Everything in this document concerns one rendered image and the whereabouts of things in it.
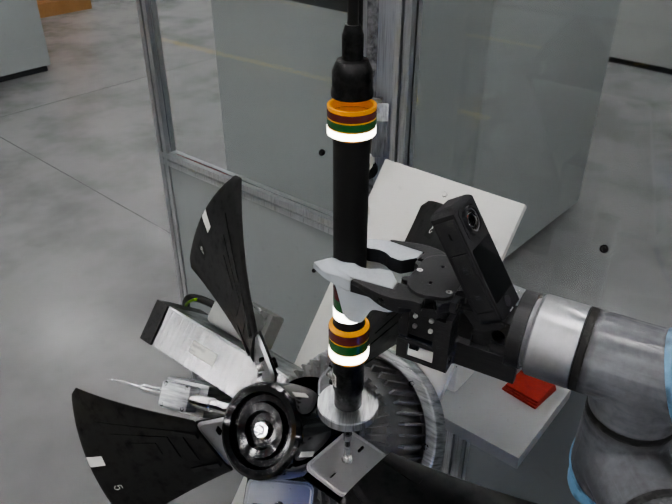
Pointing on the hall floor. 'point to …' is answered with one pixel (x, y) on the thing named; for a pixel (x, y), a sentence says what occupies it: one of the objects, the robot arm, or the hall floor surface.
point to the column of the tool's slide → (383, 59)
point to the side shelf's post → (455, 456)
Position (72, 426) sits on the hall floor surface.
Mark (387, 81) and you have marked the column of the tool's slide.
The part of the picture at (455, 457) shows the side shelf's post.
